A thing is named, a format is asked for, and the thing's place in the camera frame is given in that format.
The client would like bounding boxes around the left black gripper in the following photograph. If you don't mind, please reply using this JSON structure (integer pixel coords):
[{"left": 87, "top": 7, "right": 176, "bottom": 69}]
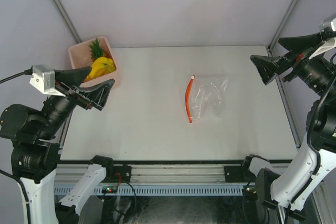
[{"left": 38, "top": 65, "right": 115, "bottom": 137}]

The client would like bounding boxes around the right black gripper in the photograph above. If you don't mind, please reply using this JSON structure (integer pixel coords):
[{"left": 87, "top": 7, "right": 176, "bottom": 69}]
[{"left": 252, "top": 29, "right": 336, "bottom": 99}]

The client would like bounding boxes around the yellow fake banana bunch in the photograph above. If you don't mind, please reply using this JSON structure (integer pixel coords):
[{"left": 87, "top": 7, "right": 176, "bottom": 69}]
[{"left": 88, "top": 57, "right": 116, "bottom": 80}]

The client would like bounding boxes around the fake pineapple green crown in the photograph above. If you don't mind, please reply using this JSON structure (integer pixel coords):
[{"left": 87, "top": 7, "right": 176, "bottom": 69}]
[{"left": 89, "top": 38, "right": 109, "bottom": 61}]

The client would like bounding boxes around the clear zip top bag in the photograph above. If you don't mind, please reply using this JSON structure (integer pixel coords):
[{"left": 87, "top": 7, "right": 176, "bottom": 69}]
[{"left": 185, "top": 74, "right": 228, "bottom": 124}]

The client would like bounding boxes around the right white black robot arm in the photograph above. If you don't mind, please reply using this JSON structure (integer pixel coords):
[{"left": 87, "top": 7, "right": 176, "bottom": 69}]
[{"left": 241, "top": 30, "right": 335, "bottom": 221}]

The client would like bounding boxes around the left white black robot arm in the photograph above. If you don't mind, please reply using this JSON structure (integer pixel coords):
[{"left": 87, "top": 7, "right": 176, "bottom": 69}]
[{"left": 1, "top": 65, "right": 115, "bottom": 223}]

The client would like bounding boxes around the pink plastic bin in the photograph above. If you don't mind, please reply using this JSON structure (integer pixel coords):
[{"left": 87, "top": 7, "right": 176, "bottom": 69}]
[{"left": 68, "top": 36, "right": 120, "bottom": 88}]

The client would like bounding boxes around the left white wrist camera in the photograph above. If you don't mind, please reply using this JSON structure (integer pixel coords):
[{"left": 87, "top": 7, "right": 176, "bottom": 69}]
[{"left": 29, "top": 65, "right": 65, "bottom": 97}]

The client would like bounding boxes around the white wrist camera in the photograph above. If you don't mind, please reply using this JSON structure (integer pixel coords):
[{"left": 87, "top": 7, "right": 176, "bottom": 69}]
[
  {"left": 29, "top": 65, "right": 65, "bottom": 97},
  {"left": 308, "top": 14, "right": 335, "bottom": 60}
]

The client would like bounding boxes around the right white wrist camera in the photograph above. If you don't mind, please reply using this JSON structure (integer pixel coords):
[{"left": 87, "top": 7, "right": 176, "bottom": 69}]
[{"left": 308, "top": 14, "right": 335, "bottom": 60}]

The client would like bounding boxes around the aluminium rail frame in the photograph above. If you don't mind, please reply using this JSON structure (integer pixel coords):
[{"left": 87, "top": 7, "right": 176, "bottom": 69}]
[{"left": 54, "top": 162, "right": 292, "bottom": 185}]

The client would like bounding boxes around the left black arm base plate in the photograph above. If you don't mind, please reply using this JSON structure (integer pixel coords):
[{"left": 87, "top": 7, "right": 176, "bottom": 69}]
[{"left": 103, "top": 165, "right": 132, "bottom": 183}]

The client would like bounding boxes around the right black camera cable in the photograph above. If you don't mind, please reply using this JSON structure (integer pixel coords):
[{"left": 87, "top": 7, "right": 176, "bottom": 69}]
[{"left": 306, "top": 74, "right": 336, "bottom": 156}]

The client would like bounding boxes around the grey slotted cable duct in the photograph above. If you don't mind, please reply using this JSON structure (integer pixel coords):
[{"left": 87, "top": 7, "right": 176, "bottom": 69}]
[{"left": 52, "top": 184, "right": 245, "bottom": 197}]

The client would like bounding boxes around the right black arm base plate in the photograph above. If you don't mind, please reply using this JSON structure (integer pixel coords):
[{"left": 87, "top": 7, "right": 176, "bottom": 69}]
[{"left": 224, "top": 166, "right": 255, "bottom": 183}]

